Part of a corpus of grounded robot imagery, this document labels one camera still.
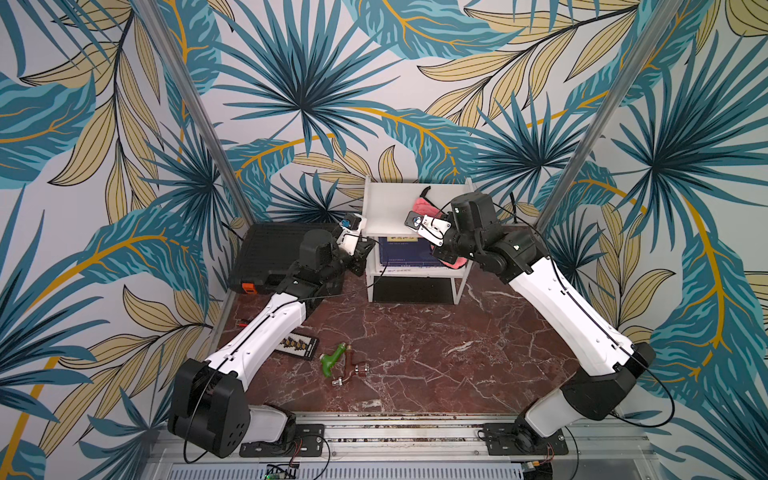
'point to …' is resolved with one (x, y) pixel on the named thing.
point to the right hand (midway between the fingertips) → (435, 224)
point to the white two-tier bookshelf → (406, 271)
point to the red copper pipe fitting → (360, 369)
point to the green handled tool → (329, 361)
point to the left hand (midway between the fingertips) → (369, 243)
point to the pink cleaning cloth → (428, 207)
